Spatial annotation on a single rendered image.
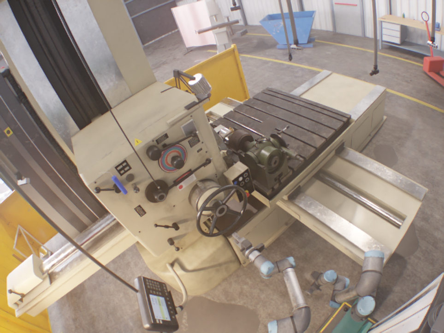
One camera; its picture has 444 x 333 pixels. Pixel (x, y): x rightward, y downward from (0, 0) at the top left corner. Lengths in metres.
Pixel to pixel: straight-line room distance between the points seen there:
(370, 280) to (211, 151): 1.17
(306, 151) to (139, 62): 1.53
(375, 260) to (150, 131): 1.36
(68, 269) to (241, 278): 1.68
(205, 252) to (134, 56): 1.69
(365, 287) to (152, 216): 1.27
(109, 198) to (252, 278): 1.77
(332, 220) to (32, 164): 2.31
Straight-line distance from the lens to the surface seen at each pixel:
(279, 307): 2.54
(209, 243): 2.26
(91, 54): 1.80
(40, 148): 1.93
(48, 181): 2.04
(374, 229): 2.10
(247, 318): 2.56
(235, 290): 2.66
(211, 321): 2.65
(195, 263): 2.22
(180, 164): 1.33
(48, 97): 1.82
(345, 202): 2.20
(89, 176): 1.33
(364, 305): 1.75
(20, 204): 4.26
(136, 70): 1.88
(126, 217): 1.49
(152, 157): 1.28
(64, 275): 2.14
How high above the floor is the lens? 2.47
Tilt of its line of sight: 41 degrees down
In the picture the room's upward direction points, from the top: 21 degrees counter-clockwise
